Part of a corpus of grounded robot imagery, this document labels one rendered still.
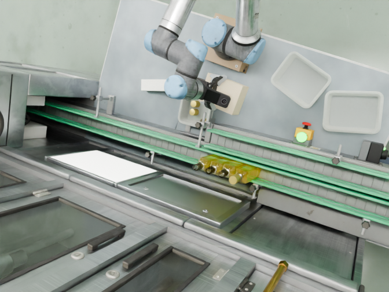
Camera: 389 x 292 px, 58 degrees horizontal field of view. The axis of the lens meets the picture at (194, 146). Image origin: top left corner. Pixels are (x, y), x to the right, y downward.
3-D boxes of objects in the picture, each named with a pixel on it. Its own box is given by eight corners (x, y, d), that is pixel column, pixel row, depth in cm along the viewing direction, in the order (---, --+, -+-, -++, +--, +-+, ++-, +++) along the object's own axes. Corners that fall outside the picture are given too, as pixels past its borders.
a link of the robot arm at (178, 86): (187, 78, 109) (177, 103, 111) (203, 80, 118) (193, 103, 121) (168, 68, 111) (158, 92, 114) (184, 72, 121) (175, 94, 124)
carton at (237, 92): (215, 74, 148) (208, 72, 141) (249, 87, 142) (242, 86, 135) (205, 101, 151) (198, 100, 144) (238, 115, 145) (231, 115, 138)
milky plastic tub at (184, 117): (184, 121, 190) (176, 121, 182) (192, 80, 186) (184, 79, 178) (213, 128, 183) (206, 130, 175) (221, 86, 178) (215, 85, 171)
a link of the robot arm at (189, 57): (174, 32, 111) (162, 65, 114) (204, 45, 107) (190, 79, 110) (186, 36, 118) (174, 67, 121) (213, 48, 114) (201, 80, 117)
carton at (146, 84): (147, 80, 199) (141, 79, 194) (184, 80, 189) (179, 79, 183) (147, 91, 200) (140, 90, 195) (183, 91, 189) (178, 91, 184)
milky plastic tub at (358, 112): (327, 91, 157) (325, 90, 150) (384, 92, 147) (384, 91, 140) (324, 130, 159) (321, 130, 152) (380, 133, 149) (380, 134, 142)
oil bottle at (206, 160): (214, 163, 170) (194, 170, 152) (216, 152, 169) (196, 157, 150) (224, 166, 168) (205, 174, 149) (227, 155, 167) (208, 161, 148)
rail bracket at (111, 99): (113, 116, 208) (85, 116, 189) (117, 88, 205) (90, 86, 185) (120, 117, 206) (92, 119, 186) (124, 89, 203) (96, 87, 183)
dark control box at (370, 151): (358, 156, 153) (357, 159, 145) (363, 139, 151) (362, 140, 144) (378, 161, 149) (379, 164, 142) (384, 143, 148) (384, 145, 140)
